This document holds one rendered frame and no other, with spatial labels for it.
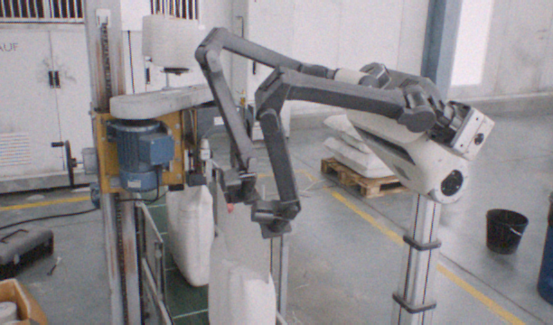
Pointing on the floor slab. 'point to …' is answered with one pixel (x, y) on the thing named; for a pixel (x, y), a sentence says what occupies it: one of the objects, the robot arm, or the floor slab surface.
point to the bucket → (504, 230)
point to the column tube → (98, 184)
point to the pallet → (370, 188)
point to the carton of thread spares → (26, 310)
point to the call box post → (283, 276)
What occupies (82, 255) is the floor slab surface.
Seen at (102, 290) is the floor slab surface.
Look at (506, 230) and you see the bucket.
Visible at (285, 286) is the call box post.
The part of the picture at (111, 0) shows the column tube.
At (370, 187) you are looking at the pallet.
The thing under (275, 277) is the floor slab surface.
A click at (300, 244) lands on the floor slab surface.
